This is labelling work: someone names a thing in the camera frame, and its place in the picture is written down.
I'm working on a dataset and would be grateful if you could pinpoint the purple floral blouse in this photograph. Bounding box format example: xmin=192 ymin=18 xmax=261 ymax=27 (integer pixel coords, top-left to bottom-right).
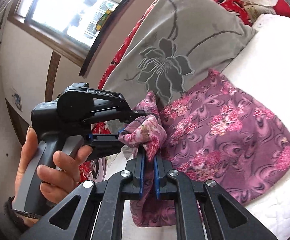
xmin=119 ymin=70 xmax=290 ymax=228

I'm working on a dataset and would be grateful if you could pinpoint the person's left hand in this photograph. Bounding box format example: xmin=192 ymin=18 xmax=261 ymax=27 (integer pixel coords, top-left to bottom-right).
xmin=13 ymin=125 xmax=93 ymax=228

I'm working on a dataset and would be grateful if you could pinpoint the grey floral pillow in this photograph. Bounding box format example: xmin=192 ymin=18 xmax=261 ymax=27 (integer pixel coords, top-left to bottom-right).
xmin=104 ymin=0 xmax=256 ymax=107

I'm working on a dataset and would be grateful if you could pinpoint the wooden framed window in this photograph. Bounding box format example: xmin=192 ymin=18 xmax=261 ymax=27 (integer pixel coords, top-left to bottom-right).
xmin=9 ymin=0 xmax=125 ymax=66

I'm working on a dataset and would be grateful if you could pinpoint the white quilted mattress cover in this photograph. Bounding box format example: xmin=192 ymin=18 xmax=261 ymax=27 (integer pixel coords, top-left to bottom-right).
xmin=105 ymin=13 xmax=290 ymax=240

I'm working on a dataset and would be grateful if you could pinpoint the red patterned quilt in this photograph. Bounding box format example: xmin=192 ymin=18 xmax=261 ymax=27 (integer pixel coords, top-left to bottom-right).
xmin=78 ymin=0 xmax=290 ymax=183

